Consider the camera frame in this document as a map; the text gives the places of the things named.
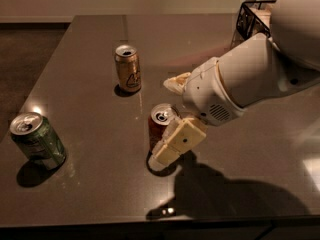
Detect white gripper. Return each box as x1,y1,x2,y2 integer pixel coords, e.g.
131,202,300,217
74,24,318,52
148,57,245,170

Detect red coke can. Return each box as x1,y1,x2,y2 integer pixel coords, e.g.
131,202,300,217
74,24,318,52
148,103,179,149

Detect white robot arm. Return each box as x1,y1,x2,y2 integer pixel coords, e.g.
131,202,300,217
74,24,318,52
147,0,320,172

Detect gold soda can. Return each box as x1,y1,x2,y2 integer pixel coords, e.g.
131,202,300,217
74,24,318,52
114,44,141,93

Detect green soda can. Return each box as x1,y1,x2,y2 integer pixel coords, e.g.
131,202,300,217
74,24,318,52
9,112,66,170

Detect packets in basket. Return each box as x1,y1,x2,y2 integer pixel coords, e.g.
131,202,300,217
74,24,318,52
252,3,274,30

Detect black wire basket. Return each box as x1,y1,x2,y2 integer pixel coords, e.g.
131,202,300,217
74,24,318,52
236,0,275,40

